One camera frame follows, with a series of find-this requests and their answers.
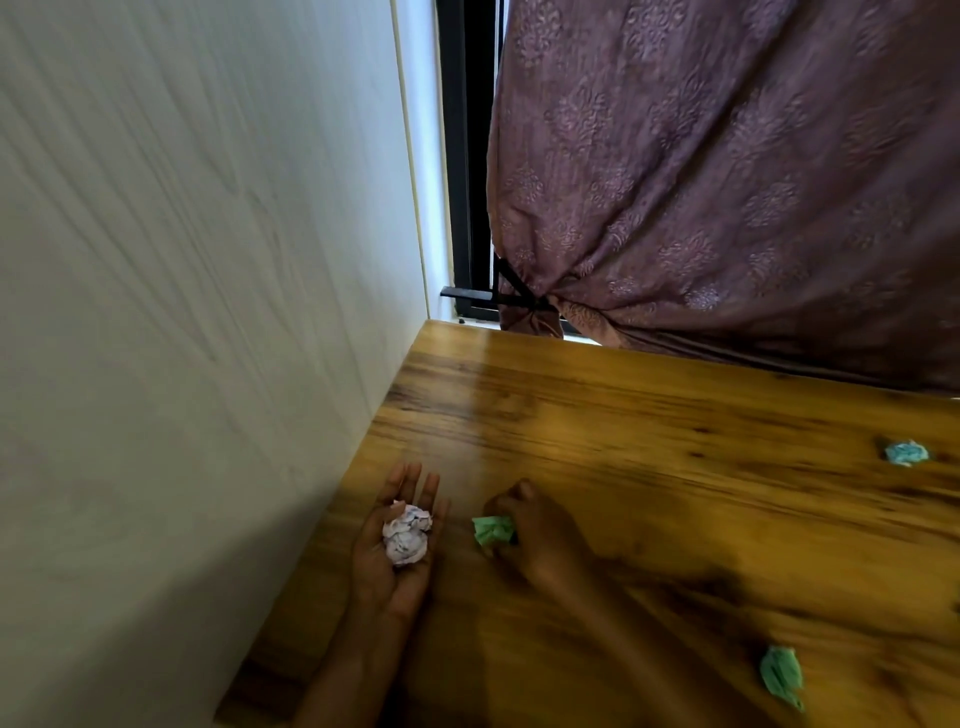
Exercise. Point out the person's right hand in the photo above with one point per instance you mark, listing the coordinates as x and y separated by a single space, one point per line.
544 540

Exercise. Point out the person's left hand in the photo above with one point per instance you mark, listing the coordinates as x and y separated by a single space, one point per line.
390 577

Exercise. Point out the person's right fingers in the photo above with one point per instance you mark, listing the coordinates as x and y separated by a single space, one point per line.
514 517

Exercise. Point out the person's left fingers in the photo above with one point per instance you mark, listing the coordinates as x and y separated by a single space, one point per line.
416 487

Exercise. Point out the green paper ball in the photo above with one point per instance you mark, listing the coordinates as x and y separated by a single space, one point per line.
493 530

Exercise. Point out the white paper ball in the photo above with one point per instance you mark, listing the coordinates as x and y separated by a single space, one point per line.
406 534

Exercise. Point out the person's left forearm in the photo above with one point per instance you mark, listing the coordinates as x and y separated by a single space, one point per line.
352 667

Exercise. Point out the person's right forearm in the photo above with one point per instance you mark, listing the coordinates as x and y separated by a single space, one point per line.
652 645

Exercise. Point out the green crumpled paper scrap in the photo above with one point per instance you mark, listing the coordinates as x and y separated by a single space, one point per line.
781 675

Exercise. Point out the light blue crumpled paper ball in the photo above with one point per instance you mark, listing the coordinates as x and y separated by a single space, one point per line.
906 453

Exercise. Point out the mauve patterned curtain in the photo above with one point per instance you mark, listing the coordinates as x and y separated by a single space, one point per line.
735 172

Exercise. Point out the black window frame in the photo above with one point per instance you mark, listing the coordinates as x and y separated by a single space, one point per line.
469 157

